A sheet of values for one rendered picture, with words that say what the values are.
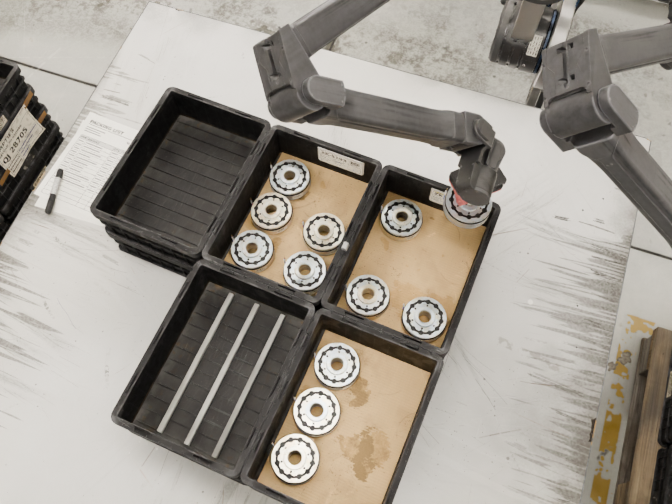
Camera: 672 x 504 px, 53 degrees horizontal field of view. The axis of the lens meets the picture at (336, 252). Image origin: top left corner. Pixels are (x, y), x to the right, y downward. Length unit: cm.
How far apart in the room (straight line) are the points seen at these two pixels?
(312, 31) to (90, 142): 113
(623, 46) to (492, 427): 96
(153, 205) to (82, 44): 164
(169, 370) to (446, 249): 72
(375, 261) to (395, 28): 171
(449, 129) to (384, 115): 15
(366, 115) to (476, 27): 215
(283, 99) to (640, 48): 53
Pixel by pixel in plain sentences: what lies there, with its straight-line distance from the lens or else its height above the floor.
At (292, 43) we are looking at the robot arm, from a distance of 102.
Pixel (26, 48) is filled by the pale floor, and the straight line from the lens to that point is 339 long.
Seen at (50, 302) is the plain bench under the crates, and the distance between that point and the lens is 188.
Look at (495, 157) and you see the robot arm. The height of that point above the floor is 125.
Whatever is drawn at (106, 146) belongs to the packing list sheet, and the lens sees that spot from 205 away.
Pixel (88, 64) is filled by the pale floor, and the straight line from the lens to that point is 322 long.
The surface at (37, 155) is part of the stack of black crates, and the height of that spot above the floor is 27.
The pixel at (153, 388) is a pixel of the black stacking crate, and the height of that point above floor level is 83.
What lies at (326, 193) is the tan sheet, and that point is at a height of 83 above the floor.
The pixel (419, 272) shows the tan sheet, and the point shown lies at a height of 83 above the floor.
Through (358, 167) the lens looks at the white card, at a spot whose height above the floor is 89.
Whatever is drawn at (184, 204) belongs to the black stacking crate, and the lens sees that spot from 174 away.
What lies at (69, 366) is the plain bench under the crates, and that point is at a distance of 181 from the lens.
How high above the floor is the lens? 233
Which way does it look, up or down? 66 degrees down
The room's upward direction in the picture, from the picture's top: 1 degrees counter-clockwise
